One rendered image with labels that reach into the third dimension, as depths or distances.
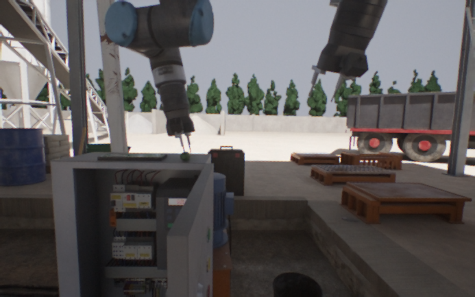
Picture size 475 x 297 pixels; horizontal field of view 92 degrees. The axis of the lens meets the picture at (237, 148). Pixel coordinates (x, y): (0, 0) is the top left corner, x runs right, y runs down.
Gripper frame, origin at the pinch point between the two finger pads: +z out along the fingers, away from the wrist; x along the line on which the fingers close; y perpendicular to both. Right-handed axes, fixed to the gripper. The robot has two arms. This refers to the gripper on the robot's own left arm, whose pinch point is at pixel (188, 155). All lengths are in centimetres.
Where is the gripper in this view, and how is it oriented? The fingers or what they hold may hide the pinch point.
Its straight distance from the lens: 70.9
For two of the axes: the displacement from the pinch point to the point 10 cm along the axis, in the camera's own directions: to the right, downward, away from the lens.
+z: 2.1, 9.8, 0.3
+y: 0.4, 0.2, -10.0
